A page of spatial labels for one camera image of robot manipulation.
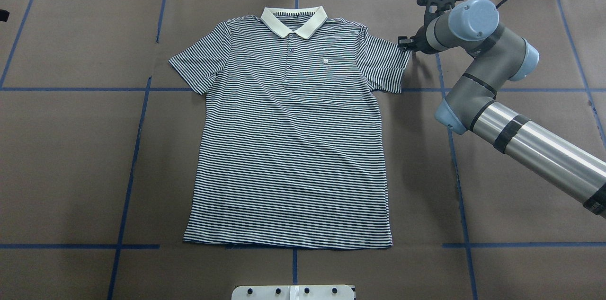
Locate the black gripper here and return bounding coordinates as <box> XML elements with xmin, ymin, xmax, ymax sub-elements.
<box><xmin>398</xmin><ymin>0</ymin><xmax>457</xmax><ymax>54</ymax></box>

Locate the striped polo shirt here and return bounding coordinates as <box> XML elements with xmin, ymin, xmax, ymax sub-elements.
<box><xmin>168</xmin><ymin>7</ymin><xmax>411</xmax><ymax>250</ymax></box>

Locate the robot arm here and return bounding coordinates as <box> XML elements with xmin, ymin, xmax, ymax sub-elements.
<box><xmin>398</xmin><ymin>0</ymin><xmax>606</xmax><ymax>217</ymax></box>

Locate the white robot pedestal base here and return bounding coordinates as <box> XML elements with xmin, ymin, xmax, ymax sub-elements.
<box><xmin>231</xmin><ymin>284</ymin><xmax>356</xmax><ymax>300</ymax></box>

